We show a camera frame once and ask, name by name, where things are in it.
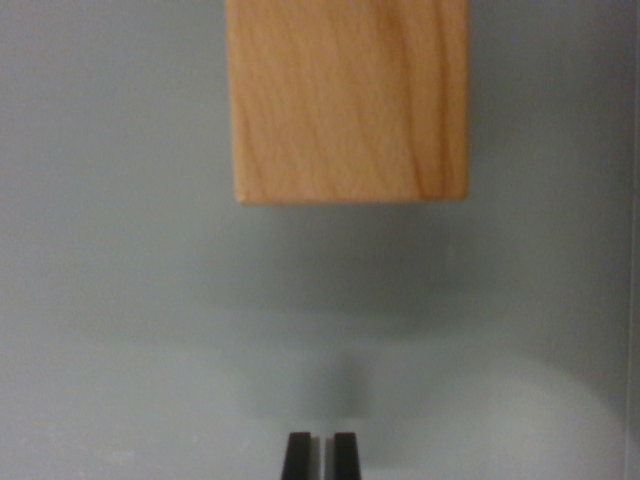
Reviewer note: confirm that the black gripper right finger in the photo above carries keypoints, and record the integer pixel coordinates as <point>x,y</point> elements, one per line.
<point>345,457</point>

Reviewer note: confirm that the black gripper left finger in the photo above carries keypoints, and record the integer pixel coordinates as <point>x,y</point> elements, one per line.
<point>298,457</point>

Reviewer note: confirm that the wooden cube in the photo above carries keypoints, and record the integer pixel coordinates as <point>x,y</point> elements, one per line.
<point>350,100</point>

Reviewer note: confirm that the grey plastic bin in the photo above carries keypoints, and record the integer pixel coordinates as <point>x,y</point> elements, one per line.
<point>110,250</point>

